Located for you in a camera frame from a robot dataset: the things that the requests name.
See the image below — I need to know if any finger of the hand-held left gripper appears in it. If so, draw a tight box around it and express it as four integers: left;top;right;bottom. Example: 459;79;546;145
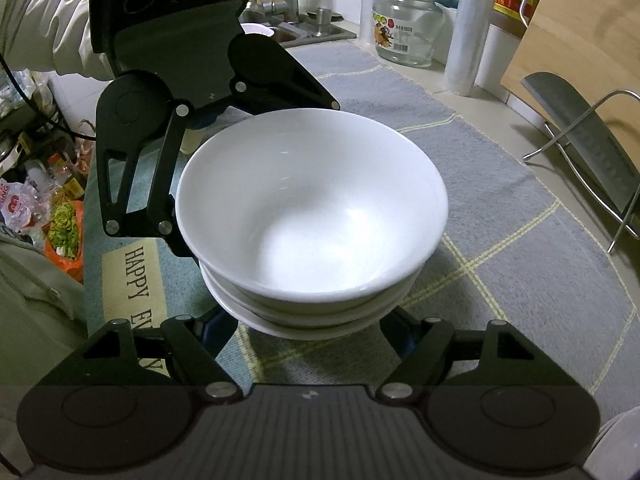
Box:
227;34;342;112
95;106;201;259

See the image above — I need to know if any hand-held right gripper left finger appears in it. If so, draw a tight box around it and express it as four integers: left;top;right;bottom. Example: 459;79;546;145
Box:
80;307;246;406

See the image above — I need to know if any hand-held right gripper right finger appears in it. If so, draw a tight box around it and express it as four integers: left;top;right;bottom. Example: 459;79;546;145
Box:
375;306;540;406

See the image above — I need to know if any white bowl with pink print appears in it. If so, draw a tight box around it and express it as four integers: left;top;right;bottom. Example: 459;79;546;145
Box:
212;290;401;342

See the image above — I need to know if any plain white bowl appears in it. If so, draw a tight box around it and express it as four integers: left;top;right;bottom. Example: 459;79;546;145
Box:
199;257;432;330

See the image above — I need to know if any wide white bowl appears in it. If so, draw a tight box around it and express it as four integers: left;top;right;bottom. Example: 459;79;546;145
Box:
175;108;449;306

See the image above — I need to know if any person's left forearm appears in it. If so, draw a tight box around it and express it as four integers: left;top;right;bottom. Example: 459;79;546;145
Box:
0;0;118;83

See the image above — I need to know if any steel sink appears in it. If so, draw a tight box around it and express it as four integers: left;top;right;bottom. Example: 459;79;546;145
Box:
239;5;358;48

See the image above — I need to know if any orange bag with vegetables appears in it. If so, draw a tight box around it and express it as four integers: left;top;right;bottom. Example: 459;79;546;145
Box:
44;199;85;283

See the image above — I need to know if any glass jar with green lid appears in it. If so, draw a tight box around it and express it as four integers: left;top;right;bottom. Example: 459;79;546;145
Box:
372;0;447;68

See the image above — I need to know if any red white plastic bag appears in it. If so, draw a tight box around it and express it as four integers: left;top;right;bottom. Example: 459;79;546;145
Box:
0;177;48;233

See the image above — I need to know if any grey checked mat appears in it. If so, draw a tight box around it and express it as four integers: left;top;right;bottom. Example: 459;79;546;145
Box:
82;40;640;411

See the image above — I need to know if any person's body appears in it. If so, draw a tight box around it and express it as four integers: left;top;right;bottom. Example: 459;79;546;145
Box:
0;230;88;461

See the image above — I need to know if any plastic wrap roll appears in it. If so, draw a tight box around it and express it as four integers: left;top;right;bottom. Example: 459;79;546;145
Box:
446;0;496;96

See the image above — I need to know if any bamboo cutting board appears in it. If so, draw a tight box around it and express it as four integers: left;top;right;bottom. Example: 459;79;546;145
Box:
500;0;640;181

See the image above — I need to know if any black handled cleaver knife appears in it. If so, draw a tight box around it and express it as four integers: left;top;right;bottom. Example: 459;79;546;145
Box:
521;72;640;221

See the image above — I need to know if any metal wire knife rack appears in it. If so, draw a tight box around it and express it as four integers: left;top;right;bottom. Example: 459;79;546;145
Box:
520;0;640;256

